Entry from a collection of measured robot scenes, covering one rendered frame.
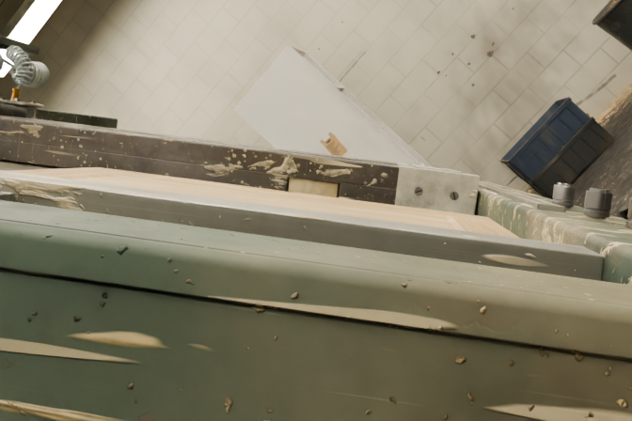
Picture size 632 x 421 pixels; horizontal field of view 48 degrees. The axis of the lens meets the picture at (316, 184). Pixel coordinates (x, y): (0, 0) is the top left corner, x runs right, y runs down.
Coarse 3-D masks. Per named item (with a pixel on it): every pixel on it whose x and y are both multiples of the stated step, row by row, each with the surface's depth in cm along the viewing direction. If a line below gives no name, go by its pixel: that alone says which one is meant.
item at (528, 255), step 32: (32, 192) 50; (64, 192) 50; (96, 192) 49; (128, 192) 50; (160, 192) 53; (192, 224) 49; (224, 224) 49; (256, 224) 48; (288, 224) 48; (320, 224) 48; (352, 224) 48; (384, 224) 49; (448, 256) 47; (480, 256) 47; (512, 256) 47; (544, 256) 46; (576, 256) 46
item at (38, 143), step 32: (0, 128) 119; (32, 128) 118; (64, 128) 118; (32, 160) 118; (64, 160) 118; (96, 160) 117; (128, 160) 117; (160, 160) 116; (192, 160) 116; (224, 160) 115; (256, 160) 115; (288, 160) 114; (320, 160) 114; (352, 192) 113; (384, 192) 113; (416, 192) 112; (448, 192) 112
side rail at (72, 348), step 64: (0, 256) 24; (64, 256) 24; (128, 256) 23; (192, 256) 23; (256, 256) 23; (320, 256) 25; (384, 256) 27; (0, 320) 24; (64, 320) 24; (128, 320) 24; (192, 320) 24; (256, 320) 23; (320, 320) 23; (384, 320) 23; (448, 320) 22; (512, 320) 22; (576, 320) 22; (0, 384) 24; (64, 384) 24; (128, 384) 24; (192, 384) 24; (256, 384) 24; (320, 384) 23; (384, 384) 23; (448, 384) 23; (512, 384) 23; (576, 384) 22
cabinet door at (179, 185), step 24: (72, 168) 96; (96, 168) 101; (168, 192) 81; (192, 192) 85; (216, 192) 89; (240, 192) 94; (264, 192) 96; (288, 192) 101; (360, 216) 80; (384, 216) 83; (408, 216) 88; (432, 216) 92; (456, 216) 93; (480, 216) 98
